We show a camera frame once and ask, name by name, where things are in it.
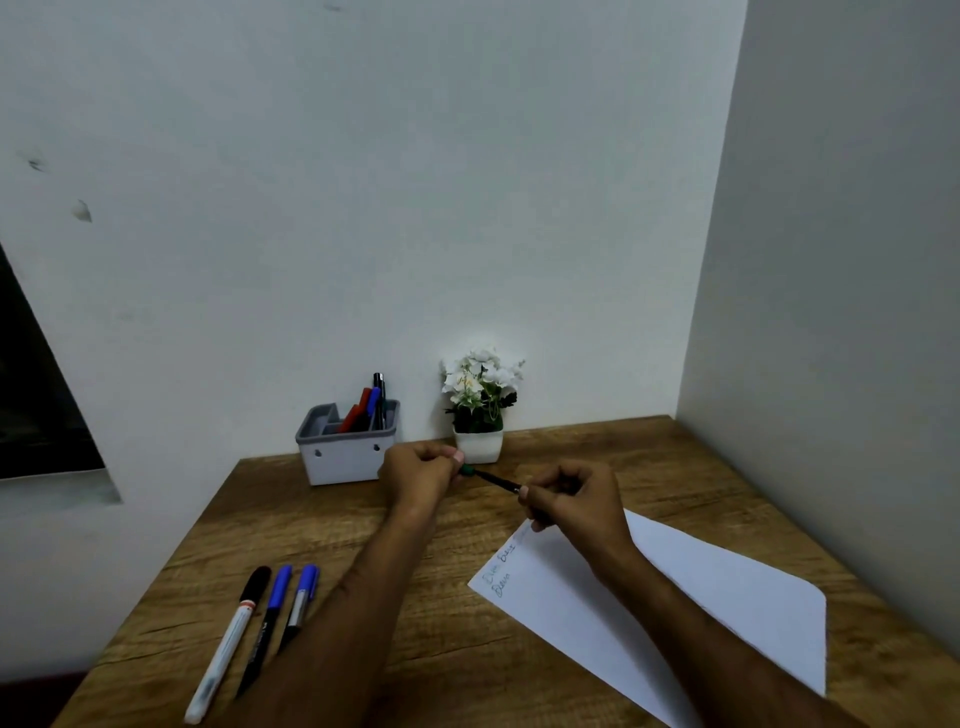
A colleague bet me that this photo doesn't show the person's right hand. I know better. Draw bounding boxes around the person's right hand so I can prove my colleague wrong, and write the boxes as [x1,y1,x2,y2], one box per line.
[517,459,639,573]

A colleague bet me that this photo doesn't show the person's left hand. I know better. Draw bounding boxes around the person's left hand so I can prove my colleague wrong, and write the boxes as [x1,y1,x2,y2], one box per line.
[377,440,467,520]

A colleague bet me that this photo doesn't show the person's right forearm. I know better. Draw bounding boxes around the person's right forearm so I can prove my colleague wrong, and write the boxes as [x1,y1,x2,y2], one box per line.
[588,543,873,728]

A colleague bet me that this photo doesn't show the person's left forearm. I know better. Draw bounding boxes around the person's left forearm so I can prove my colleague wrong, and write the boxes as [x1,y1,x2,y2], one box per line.
[213,510,444,728]

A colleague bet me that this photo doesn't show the white potted flower plant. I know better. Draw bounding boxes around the white potted flower plant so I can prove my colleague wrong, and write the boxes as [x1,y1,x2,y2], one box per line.
[439,348,527,465]

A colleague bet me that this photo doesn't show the red pen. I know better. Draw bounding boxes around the red pen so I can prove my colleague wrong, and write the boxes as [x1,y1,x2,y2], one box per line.
[336,387,373,435]

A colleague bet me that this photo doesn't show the grey and white pen holder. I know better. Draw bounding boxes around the grey and white pen holder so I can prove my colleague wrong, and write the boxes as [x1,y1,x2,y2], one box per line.
[294,399,402,488]

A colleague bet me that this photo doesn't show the grey pen with blue cap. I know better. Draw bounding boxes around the grey pen with blue cap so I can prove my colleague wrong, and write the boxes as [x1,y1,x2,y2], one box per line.
[276,564,321,656]

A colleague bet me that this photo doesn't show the white paper sheet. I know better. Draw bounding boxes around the white paper sheet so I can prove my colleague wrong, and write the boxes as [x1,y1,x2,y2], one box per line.
[468,508,828,728]

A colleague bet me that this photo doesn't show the black pen with blue cap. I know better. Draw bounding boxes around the black pen with blue cap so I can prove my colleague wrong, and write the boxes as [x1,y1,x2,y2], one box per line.
[234,564,294,701]

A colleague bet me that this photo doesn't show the white marker with black cap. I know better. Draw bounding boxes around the white marker with black cap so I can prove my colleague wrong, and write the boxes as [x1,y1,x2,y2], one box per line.
[183,566,273,726]

